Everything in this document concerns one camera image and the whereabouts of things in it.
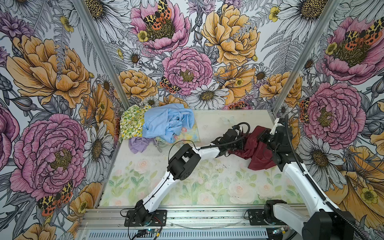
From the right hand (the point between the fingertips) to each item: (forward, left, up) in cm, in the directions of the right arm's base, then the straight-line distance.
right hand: (259, 132), depth 82 cm
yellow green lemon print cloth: (+26, +80, -16) cm, 86 cm away
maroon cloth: (-9, +2, -5) cm, 11 cm away
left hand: (+1, +2, -15) cm, 15 cm away
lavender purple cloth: (+7, +72, -18) cm, 74 cm away
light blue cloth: (+15, +53, -6) cm, 56 cm away
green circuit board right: (-41, -3, -22) cm, 47 cm away
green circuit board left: (-40, +56, -21) cm, 72 cm away
